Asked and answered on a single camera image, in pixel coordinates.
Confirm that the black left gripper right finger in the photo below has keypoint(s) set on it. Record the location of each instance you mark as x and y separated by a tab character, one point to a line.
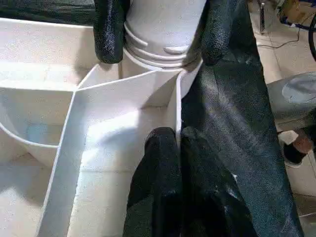
210	197

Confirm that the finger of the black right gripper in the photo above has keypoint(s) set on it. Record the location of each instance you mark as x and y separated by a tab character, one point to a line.
111	29
219	29

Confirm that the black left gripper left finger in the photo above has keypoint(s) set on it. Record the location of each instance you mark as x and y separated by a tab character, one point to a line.
157	187

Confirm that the white plastic table leg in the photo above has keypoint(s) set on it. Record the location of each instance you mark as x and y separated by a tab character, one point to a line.
163	29

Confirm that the white plastic table top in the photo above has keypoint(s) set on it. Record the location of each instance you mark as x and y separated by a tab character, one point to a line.
74	98

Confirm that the small tan box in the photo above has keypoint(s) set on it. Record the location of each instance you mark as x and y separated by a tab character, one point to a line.
294	10

